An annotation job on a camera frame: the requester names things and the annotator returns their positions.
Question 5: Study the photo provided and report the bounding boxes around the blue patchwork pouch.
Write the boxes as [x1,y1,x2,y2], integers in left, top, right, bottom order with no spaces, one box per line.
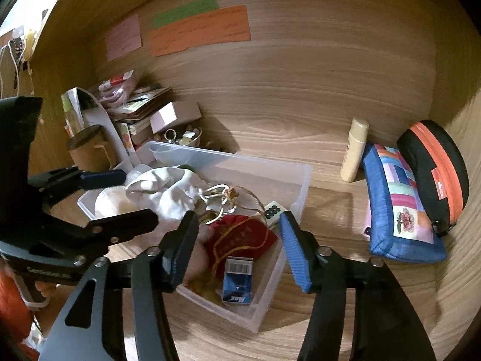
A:
[363,143,449,264]

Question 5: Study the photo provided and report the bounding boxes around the black case with orange zipper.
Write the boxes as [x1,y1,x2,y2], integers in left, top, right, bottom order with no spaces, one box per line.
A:
[396,119,470,236]

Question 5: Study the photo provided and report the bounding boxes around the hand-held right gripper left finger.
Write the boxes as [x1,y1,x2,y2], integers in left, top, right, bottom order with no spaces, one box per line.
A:
[38,211,200,361]

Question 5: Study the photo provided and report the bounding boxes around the white mahjong tile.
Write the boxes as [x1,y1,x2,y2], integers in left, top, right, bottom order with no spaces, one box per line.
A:
[263,201,290,221]

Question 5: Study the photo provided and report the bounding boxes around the hanging white cord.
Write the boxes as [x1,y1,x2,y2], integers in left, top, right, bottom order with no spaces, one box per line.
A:
[0,26,36,98]

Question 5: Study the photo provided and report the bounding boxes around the wooden desktop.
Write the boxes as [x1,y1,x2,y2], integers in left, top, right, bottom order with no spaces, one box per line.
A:
[34,135,452,361]

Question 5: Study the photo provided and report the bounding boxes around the pink and red packet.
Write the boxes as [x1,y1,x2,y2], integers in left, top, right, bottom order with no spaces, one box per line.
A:
[88,69,138,104]

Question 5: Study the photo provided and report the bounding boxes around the blue staple box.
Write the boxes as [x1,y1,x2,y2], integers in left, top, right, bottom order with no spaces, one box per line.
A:
[222,256,254,305]

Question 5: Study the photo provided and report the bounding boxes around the bowl of small trinkets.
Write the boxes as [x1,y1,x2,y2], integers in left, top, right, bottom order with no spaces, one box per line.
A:
[161,126,201,147]

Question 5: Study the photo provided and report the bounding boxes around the white cloth bag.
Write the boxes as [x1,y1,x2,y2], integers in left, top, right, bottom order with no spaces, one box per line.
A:
[126,166,211,221]

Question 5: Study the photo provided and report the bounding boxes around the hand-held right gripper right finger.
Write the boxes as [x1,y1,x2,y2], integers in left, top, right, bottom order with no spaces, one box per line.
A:
[279,211,438,361]

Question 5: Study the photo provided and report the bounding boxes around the brown jar with dark lid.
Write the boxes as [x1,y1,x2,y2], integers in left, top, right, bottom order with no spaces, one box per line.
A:
[66,125,112,171]

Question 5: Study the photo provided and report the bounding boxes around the red embroidered pouch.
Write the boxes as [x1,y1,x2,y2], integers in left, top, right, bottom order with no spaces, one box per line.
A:
[205,215,279,282]

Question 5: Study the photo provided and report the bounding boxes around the stack of books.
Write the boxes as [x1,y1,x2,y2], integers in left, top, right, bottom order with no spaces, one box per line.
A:
[113,86,173,147]

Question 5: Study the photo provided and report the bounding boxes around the cream plastic bottle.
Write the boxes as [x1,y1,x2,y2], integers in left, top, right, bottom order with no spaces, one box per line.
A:
[340,117,370,182]

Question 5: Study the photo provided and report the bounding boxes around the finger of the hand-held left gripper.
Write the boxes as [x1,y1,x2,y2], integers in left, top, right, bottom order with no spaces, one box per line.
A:
[28,168,126,205]
[84,208,158,249]

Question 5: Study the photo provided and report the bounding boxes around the metal rings with gold cord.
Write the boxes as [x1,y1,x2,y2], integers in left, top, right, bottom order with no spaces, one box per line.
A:
[199,184,271,226]

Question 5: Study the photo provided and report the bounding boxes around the clear plastic container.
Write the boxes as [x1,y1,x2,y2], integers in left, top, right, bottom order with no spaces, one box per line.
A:
[78,141,312,333]

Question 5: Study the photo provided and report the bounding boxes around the orange sticky note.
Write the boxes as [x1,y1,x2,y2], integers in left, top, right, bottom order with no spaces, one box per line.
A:
[149,5,252,58]

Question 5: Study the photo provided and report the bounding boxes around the green sticky note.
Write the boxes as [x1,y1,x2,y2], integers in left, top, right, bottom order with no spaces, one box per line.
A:
[152,0,219,29]

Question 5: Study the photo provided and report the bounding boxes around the pink sticky note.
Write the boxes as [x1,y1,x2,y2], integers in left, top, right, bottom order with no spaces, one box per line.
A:
[105,14,142,62]

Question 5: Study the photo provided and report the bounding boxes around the person's left hand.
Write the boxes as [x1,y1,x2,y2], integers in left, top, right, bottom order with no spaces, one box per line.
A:
[34,280,59,309]

